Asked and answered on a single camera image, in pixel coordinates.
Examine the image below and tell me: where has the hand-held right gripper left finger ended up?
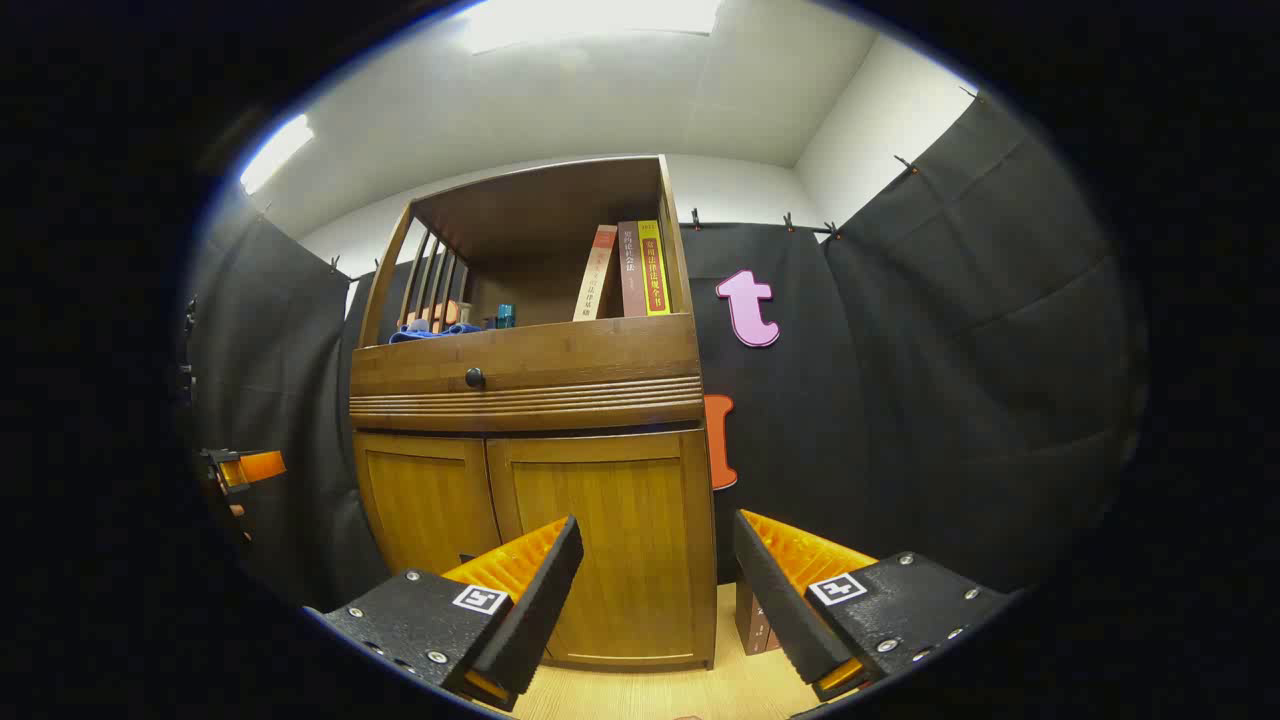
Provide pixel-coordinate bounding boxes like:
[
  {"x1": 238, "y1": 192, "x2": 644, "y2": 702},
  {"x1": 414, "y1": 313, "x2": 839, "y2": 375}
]
[{"x1": 318, "y1": 514, "x2": 585, "y2": 713}]

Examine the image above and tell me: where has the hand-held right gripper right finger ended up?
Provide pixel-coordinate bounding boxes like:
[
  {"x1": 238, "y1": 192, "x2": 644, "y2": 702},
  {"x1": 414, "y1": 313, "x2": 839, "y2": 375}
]
[{"x1": 733, "y1": 508, "x2": 1016, "y2": 703}]

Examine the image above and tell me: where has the wooden cabinet door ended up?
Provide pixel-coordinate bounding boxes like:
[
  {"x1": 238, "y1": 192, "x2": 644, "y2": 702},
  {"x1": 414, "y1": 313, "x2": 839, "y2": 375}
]
[
  {"x1": 487, "y1": 428, "x2": 717, "y2": 671},
  {"x1": 353, "y1": 432, "x2": 501, "y2": 576}
]

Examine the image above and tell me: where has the wooden double-door shoe cabinet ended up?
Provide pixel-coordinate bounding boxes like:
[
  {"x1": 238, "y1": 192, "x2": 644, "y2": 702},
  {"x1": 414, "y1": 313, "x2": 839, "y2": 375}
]
[{"x1": 348, "y1": 155, "x2": 718, "y2": 673}]

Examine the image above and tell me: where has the blue cloth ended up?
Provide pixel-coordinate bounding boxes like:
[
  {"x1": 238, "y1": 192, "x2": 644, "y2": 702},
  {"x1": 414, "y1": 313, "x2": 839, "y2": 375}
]
[{"x1": 389, "y1": 322, "x2": 483, "y2": 345}]

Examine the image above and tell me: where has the black backdrop cloth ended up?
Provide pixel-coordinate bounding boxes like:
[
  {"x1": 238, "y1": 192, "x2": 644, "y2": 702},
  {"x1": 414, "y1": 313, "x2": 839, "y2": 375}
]
[{"x1": 185, "y1": 95, "x2": 1146, "y2": 611}]

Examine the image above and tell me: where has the beige and red book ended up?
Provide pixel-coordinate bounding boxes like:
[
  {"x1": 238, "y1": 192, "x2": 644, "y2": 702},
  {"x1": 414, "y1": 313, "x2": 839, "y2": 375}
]
[{"x1": 573, "y1": 225, "x2": 618, "y2": 322}]

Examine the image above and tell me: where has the small ceiling light panel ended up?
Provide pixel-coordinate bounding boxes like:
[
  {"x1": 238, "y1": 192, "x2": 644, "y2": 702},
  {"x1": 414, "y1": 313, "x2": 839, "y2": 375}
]
[{"x1": 240, "y1": 113, "x2": 315, "y2": 196}]

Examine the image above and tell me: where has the yellow spine book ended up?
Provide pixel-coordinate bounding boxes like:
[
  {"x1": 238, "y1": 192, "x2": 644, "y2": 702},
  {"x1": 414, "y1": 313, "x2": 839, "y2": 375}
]
[{"x1": 637, "y1": 220, "x2": 672, "y2": 317}]

